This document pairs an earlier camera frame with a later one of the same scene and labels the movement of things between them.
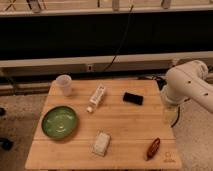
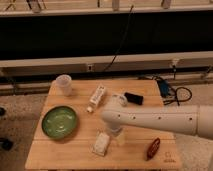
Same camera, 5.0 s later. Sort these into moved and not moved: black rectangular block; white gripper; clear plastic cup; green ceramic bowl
Moved: white gripper
Not moved: black rectangular block; clear plastic cup; green ceramic bowl
